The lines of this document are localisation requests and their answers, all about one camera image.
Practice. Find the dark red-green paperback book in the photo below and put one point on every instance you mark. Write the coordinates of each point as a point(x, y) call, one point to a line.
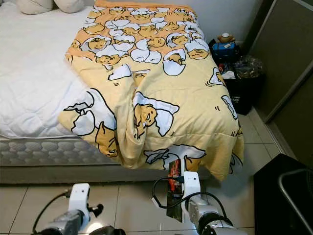
point(174, 191)

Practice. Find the yellow cartoon egg blanket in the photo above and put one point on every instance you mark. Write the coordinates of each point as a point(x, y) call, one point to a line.
point(156, 98)

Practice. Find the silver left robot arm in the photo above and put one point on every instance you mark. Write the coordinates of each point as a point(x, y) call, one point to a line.
point(63, 223)

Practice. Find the grey left robot leg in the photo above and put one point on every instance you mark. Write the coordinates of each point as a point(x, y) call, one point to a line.
point(107, 230)

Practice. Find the grey bed base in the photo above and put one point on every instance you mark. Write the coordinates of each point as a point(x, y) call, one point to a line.
point(49, 174)

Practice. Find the grey quilted mattress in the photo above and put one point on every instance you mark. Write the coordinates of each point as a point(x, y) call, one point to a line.
point(49, 152)

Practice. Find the black box stand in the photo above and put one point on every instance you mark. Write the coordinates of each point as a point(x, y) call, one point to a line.
point(274, 196)

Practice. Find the grey metal fan base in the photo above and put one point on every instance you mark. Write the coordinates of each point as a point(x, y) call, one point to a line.
point(283, 188)

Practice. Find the clear plastic wrapping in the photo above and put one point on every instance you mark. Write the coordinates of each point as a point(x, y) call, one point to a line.
point(249, 66)

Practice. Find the blue box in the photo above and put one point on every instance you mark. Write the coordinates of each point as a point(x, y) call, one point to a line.
point(223, 50)

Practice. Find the brown teddy bear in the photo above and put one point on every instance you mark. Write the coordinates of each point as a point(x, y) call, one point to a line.
point(226, 37)

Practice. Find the dark wardrobe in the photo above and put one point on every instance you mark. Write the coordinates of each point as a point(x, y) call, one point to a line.
point(283, 58)

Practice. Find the beige pillow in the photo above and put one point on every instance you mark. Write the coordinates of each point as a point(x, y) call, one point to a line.
point(34, 6)
point(68, 4)

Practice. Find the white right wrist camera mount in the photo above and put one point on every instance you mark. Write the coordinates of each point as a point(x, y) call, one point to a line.
point(191, 188)

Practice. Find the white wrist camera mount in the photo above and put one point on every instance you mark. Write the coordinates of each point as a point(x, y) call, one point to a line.
point(79, 196)
point(191, 188)

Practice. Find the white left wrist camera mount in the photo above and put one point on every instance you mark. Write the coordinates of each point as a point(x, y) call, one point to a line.
point(79, 196)

